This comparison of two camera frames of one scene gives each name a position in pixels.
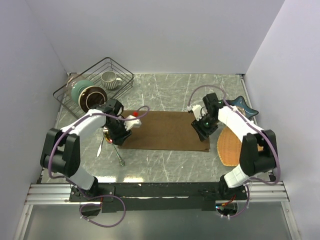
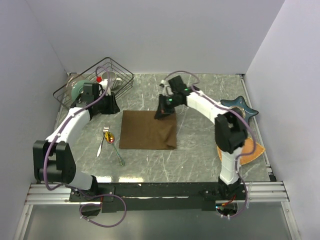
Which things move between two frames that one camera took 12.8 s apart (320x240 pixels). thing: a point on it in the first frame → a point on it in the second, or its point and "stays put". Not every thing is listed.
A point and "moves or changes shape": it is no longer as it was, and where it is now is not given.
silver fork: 105,130 stays put
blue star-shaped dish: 239,101 stays put
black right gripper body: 208,125 → 167,103
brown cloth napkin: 164,130 moves or changes shape
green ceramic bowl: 78,86 stays put
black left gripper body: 117,130 → 106,105
